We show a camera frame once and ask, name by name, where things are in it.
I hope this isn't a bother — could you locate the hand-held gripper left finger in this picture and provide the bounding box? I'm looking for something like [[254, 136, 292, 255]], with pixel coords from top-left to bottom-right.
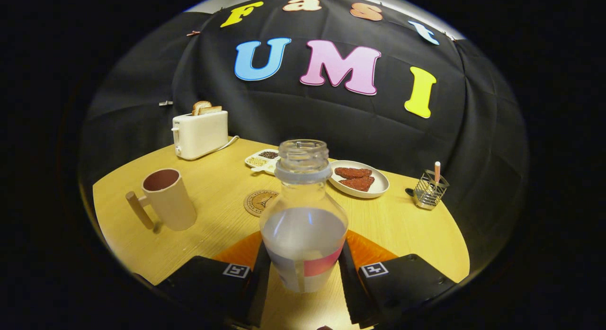
[[135, 231, 271, 328]]

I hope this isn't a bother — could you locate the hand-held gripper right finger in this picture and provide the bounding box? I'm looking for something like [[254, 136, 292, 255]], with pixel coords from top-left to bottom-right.
[[337, 230, 457, 330]]

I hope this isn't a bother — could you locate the clear plastic juice bottle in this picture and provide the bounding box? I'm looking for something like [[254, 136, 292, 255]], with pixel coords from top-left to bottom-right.
[[259, 139, 349, 294]]

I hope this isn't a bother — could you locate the round cork coaster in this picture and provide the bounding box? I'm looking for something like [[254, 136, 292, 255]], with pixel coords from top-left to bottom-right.
[[244, 189, 280, 218]]

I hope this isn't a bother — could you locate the beige cup with wooden handle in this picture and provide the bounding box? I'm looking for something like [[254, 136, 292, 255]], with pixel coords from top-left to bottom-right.
[[125, 168, 197, 232]]

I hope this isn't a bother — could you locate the red meat patty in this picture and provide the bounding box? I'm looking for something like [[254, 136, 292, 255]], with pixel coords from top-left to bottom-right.
[[334, 167, 373, 179], [339, 176, 375, 192]]

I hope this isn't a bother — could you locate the white round plate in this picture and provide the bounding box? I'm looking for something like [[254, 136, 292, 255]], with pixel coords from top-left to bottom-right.
[[328, 160, 390, 199]]

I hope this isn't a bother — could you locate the wooden table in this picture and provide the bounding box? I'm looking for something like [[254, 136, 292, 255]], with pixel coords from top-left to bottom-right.
[[92, 138, 471, 330]]

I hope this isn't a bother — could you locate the white divided dish with beans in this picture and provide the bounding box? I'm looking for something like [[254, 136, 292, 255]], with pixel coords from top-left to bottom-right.
[[245, 149, 281, 175]]

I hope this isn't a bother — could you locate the white toaster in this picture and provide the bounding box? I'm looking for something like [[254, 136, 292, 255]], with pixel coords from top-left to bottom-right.
[[171, 110, 229, 161]]

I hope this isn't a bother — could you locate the black backdrop cloth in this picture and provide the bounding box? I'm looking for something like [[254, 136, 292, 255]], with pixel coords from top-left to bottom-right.
[[78, 0, 528, 274]]

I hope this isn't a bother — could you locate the metal wire holder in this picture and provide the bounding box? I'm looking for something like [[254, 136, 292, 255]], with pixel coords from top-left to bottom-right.
[[413, 169, 450, 211]]

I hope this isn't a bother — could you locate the white toaster cable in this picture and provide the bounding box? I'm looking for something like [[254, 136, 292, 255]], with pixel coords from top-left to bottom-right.
[[208, 135, 240, 154]]

